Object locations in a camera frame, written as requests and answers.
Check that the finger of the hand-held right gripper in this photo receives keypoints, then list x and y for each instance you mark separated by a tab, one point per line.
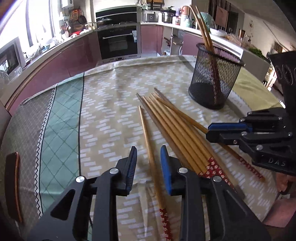
224	138
226	127

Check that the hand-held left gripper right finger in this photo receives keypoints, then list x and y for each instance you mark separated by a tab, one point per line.
165	169

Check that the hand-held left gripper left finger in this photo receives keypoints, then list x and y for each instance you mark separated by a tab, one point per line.
130	166

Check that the bunch of bamboo chopsticks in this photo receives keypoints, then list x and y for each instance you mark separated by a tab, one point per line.
175	134

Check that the black mesh utensil holder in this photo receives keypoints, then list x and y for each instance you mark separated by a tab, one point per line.
208	76

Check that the person's right forearm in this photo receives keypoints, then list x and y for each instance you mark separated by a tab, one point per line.
282	213

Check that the person's right hand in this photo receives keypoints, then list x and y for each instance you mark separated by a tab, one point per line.
283	183

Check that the yellow-green cloth zigzag edge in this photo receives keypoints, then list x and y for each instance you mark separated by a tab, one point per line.
254	90

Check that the beige and green patterned tablecloth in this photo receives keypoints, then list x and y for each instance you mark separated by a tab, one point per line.
104	104

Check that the chopsticks standing in cup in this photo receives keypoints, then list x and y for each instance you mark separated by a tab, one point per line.
198	25

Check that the brown chair back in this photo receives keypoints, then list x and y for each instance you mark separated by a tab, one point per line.
14	185

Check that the black built-in oven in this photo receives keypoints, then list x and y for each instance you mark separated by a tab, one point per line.
118	42

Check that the dark lidded pot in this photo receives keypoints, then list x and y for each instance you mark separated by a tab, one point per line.
168	15

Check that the purple kitchen cabinets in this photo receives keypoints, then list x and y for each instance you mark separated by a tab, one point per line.
76	53

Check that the silver cooking pot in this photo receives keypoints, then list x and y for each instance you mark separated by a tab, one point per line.
149	16

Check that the black wok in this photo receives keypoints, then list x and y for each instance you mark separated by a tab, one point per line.
104	21

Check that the silver microwave oven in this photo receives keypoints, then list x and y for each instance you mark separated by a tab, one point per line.
9	58

